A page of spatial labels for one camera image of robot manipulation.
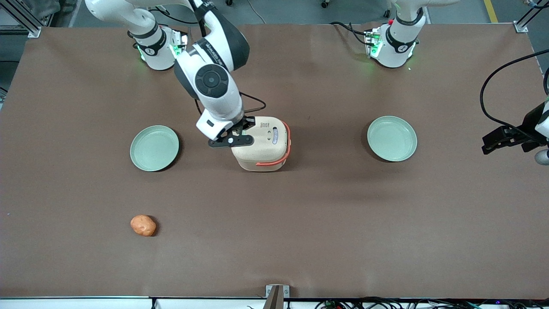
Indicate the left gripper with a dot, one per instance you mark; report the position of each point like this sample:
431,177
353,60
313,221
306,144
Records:
531,121

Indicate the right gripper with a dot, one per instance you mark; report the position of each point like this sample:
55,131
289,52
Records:
245,125

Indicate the beige rice cooker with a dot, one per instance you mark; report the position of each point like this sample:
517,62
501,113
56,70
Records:
263,146

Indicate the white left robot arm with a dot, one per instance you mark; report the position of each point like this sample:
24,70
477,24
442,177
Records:
396,43

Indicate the pale green round plate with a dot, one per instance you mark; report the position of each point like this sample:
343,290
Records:
154,148
392,138

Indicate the orange potato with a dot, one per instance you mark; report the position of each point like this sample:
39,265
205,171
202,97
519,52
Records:
143,225

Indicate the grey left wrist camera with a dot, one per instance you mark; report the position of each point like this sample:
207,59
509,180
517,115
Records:
542,157

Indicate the aluminium frame post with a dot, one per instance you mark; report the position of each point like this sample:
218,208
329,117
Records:
527,19
21,17

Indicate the metal table edge bracket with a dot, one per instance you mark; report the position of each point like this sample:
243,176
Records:
276,296

